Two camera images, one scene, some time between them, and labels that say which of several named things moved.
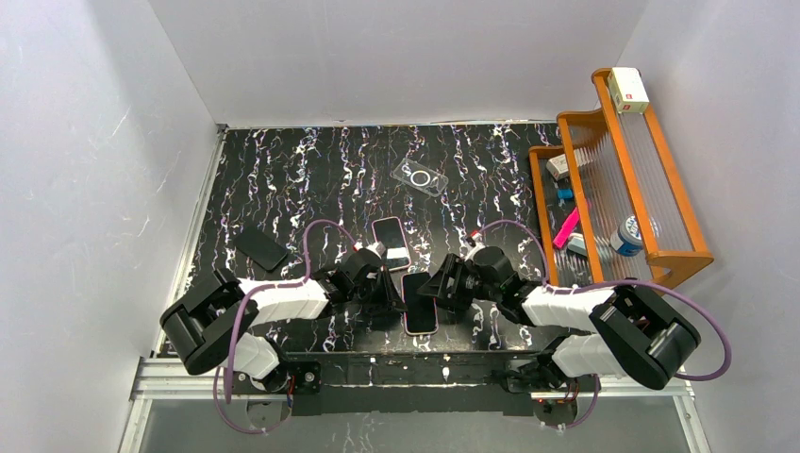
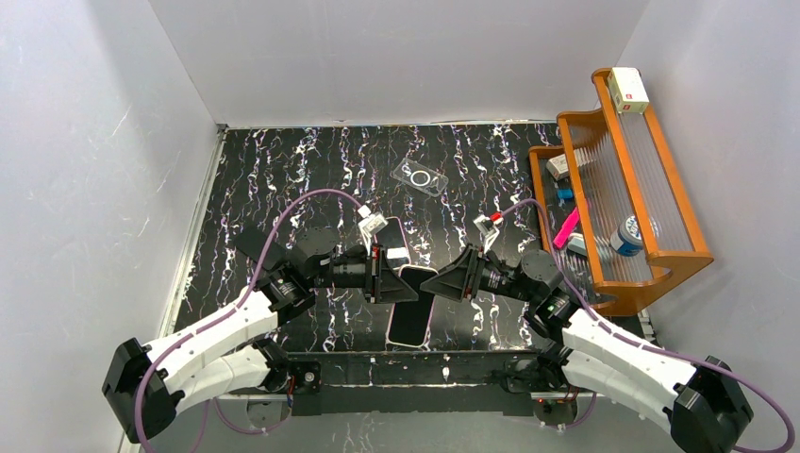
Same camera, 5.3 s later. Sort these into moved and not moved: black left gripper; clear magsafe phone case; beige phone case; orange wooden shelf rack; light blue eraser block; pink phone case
Moved: beige phone case; black left gripper
Not moved: clear magsafe phone case; pink phone case; orange wooden shelf rack; light blue eraser block
